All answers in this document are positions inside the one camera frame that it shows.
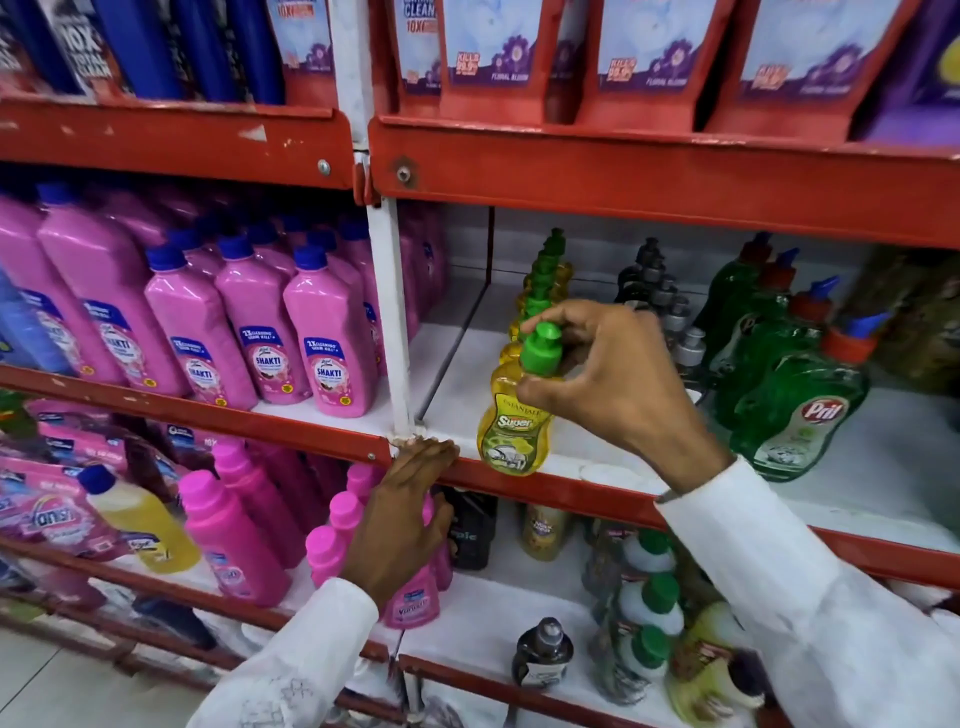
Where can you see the green dish liquid bottle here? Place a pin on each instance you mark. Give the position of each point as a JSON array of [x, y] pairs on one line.
[[802, 412], [739, 300], [765, 345], [726, 277]]

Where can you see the pale yellow bottle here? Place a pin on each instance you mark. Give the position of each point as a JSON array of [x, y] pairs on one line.
[[712, 675]]

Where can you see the person's left forearm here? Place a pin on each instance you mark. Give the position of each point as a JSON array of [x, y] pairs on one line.
[[300, 667]]

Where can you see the purple refill pouch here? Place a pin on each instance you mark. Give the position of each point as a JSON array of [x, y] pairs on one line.
[[919, 82]]

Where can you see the beige bottle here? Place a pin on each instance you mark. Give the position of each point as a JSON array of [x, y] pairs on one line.
[[544, 532]]

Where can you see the dark pump bottle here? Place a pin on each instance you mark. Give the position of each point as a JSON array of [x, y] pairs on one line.
[[541, 652]]

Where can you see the group of pink pink-capped bottles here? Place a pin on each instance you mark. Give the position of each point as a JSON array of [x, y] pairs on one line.
[[240, 525]]

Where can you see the light blue bottle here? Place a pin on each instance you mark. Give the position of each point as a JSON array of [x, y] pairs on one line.
[[22, 330]]

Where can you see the person's left thumb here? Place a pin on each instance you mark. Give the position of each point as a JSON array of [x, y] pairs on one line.
[[442, 516]]

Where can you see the person's left hand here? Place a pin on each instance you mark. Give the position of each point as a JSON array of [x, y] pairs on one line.
[[390, 525]]

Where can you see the person's right thumb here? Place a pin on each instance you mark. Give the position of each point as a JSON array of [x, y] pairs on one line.
[[541, 390]]

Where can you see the white bottle with green cap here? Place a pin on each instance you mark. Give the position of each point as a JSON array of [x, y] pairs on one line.
[[637, 660], [652, 604], [649, 551]]

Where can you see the red metal shelf rack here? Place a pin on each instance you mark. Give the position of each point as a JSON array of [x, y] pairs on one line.
[[637, 184]]

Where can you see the row of red refill pouches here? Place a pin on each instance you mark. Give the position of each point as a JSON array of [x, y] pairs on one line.
[[637, 60]]

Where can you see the group of pink blue-capped bottles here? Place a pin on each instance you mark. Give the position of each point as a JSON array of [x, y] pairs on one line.
[[225, 322]]

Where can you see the person's right hand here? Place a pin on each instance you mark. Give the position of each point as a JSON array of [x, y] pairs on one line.
[[637, 390]]

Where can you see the pile of pink refill pouches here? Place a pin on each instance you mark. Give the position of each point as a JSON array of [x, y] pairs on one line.
[[52, 487]]

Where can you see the yellow bottle with blue cap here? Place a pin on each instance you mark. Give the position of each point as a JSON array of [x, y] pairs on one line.
[[142, 521]]

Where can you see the person's right forearm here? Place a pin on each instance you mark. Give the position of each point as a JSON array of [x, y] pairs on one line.
[[810, 600]]

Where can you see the row of dark pump bottles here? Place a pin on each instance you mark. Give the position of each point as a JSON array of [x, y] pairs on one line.
[[664, 300]]

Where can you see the black bottle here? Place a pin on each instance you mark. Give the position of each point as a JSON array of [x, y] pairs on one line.
[[472, 529]]

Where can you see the row of dark blue bottles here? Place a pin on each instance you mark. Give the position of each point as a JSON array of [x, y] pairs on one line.
[[150, 45]]

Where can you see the yellow dish soap bottle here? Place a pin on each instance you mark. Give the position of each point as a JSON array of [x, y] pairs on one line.
[[514, 427]]

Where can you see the row of yellow green-capped bottles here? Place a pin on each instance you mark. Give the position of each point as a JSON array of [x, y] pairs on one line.
[[541, 289]]

